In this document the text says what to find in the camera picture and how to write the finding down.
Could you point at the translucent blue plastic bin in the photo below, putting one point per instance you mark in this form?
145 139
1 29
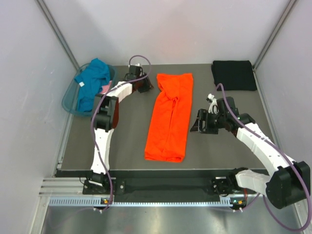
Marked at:
70 98

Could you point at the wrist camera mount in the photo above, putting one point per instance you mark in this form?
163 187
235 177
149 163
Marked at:
137 65
213 108

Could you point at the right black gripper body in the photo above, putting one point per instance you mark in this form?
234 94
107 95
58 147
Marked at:
213 122

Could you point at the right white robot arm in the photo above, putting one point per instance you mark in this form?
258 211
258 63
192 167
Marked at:
287 181

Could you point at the folded black t shirt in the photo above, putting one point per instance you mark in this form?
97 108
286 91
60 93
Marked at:
234 75

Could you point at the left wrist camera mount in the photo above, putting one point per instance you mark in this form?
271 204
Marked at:
137 65

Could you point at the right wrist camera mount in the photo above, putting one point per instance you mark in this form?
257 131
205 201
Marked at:
213 108

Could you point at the teal t shirt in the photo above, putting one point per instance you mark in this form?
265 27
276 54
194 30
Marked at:
90 81

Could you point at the pink cloth in bin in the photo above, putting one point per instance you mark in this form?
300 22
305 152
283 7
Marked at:
105 88

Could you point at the orange t shirt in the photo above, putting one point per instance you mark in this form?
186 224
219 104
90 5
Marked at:
168 130

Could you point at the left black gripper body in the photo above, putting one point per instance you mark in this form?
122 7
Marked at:
144 85

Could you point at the aluminium frame rail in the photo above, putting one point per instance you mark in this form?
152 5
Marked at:
61 187

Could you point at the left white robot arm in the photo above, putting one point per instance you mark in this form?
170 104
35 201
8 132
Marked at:
106 114

